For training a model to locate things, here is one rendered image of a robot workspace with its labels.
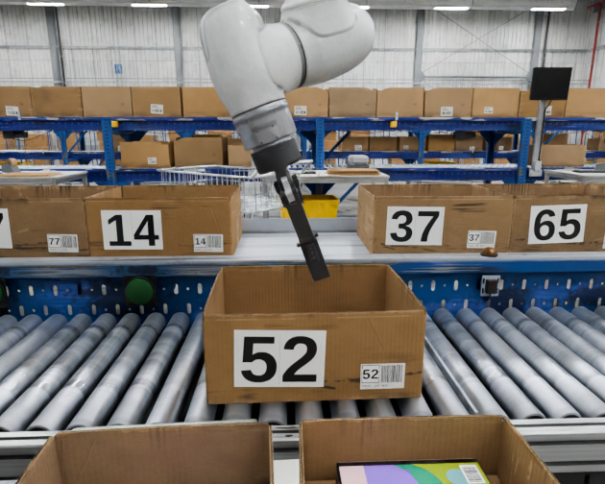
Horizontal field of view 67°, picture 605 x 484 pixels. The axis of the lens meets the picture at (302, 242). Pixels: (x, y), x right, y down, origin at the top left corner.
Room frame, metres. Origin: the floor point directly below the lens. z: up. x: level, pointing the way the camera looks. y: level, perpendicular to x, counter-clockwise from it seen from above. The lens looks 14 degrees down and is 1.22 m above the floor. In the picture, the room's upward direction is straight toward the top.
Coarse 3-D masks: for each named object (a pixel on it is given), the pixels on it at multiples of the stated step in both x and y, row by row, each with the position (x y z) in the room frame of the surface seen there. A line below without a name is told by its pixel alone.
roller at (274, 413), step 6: (264, 402) 0.74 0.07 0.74; (270, 402) 0.73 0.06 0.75; (276, 402) 0.74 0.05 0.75; (282, 402) 0.75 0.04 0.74; (264, 408) 0.72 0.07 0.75; (270, 408) 0.72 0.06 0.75; (276, 408) 0.72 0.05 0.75; (282, 408) 0.73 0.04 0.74; (264, 414) 0.71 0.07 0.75; (270, 414) 0.70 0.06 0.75; (276, 414) 0.70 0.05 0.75; (282, 414) 0.71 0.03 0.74; (258, 420) 0.71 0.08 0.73; (264, 420) 0.69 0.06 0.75; (270, 420) 0.69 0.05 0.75; (276, 420) 0.69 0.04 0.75; (282, 420) 0.69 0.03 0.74
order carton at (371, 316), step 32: (224, 288) 1.02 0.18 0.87; (256, 288) 1.02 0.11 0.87; (288, 288) 1.03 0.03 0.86; (320, 288) 1.03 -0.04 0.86; (352, 288) 1.03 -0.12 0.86; (384, 288) 1.04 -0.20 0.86; (224, 320) 0.73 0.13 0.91; (256, 320) 0.73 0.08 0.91; (288, 320) 0.74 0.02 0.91; (320, 320) 0.74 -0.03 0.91; (352, 320) 0.74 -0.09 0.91; (384, 320) 0.75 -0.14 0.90; (416, 320) 0.75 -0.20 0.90; (224, 352) 0.73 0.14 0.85; (352, 352) 0.74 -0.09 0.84; (384, 352) 0.75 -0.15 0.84; (416, 352) 0.75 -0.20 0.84; (224, 384) 0.73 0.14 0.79; (352, 384) 0.74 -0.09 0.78; (416, 384) 0.75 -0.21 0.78
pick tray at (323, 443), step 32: (416, 416) 0.55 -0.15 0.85; (448, 416) 0.55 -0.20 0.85; (480, 416) 0.55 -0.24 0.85; (320, 448) 0.54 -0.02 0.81; (352, 448) 0.54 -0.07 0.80; (384, 448) 0.54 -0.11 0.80; (416, 448) 0.55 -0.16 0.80; (448, 448) 0.55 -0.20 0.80; (480, 448) 0.55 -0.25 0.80; (512, 448) 0.52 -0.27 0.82; (320, 480) 0.54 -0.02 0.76; (512, 480) 0.51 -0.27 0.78; (544, 480) 0.45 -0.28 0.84
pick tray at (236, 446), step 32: (64, 448) 0.51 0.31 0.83; (96, 448) 0.52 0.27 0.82; (128, 448) 0.52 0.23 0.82; (160, 448) 0.52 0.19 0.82; (192, 448) 0.53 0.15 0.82; (224, 448) 0.53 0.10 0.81; (256, 448) 0.53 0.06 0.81; (32, 480) 0.45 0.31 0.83; (64, 480) 0.51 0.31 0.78; (96, 480) 0.52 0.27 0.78; (128, 480) 0.52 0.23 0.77; (160, 480) 0.52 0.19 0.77; (192, 480) 0.52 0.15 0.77; (224, 480) 0.53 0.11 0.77; (256, 480) 0.53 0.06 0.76
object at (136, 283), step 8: (136, 280) 1.15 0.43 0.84; (144, 280) 1.15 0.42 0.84; (128, 288) 1.15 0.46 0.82; (136, 288) 1.15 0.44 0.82; (144, 288) 1.15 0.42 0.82; (152, 288) 1.16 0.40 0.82; (128, 296) 1.15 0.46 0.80; (136, 296) 1.15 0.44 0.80; (144, 296) 1.15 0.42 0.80; (152, 296) 1.16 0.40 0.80
